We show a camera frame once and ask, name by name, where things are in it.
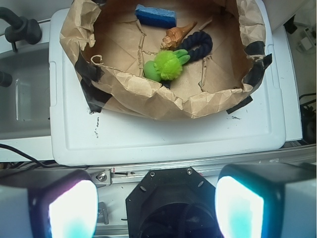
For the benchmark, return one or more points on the white plastic bin lid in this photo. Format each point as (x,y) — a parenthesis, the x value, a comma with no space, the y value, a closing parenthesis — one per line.
(80,137)

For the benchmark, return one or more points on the green fuzzy ball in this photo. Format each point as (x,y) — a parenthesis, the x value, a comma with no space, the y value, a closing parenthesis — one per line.
(167,64)

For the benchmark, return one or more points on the blue sponge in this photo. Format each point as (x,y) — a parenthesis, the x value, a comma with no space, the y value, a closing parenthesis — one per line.
(156,17)

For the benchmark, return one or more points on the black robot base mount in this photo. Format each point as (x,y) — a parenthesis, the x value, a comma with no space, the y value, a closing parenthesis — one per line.
(172,203)

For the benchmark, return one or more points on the brown paper bag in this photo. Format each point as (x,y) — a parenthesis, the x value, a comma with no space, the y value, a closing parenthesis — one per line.
(108,47)

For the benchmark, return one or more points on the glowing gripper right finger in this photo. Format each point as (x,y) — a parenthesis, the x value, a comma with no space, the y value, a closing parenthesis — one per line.
(267,200)

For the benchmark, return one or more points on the clear plastic bin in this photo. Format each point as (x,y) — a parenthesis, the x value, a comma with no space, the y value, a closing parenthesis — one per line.
(25,103)

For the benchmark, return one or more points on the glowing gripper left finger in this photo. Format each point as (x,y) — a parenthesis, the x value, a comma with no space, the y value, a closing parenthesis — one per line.
(47,203)

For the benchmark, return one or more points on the green plush toy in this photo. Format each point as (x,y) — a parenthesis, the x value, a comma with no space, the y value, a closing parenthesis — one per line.
(150,72)

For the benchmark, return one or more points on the brown conch shell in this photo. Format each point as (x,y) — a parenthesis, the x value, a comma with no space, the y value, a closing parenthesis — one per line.
(174,36)

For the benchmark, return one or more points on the dark blue rope toy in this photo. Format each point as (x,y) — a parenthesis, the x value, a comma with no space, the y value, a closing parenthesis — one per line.
(198,45)

